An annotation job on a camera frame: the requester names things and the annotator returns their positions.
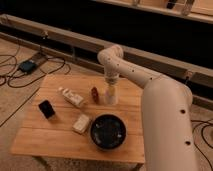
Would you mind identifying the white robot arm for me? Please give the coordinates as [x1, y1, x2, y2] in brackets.
[97, 45, 199, 171]

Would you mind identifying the black eraser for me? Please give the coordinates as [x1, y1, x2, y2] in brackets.
[38, 100, 55, 118]

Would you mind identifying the small brown object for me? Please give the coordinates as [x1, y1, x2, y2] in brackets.
[91, 87, 99, 103]

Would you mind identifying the black round bowl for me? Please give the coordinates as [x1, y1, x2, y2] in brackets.
[90, 114, 126, 150]

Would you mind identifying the white rectangular block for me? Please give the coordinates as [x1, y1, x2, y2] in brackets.
[73, 114, 91, 134]

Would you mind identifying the wooden table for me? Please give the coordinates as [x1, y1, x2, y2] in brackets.
[11, 75, 145, 171]

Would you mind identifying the black power adapter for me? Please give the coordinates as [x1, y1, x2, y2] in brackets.
[18, 60, 36, 73]

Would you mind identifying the black floor cable right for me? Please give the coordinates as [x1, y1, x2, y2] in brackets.
[191, 119, 213, 165]

